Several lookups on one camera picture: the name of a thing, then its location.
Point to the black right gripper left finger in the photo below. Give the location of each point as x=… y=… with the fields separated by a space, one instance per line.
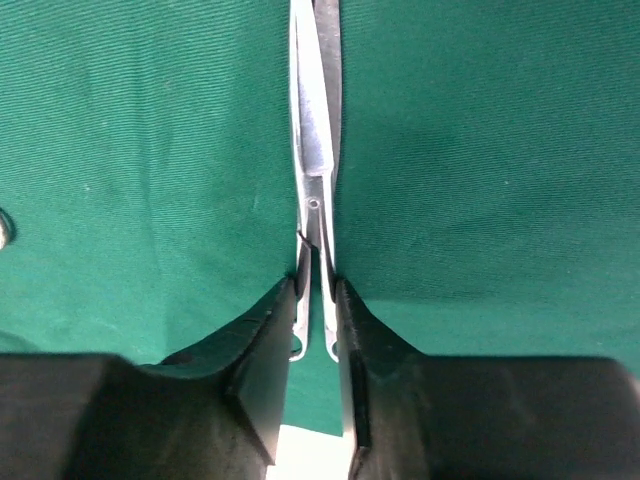
x=212 y=410

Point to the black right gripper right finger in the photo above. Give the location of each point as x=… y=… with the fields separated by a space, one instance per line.
x=410 y=415

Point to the dark green surgical cloth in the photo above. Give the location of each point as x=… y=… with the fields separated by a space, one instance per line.
x=488 y=196

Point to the steel surgical scissors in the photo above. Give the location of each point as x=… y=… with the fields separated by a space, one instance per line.
x=315 y=106

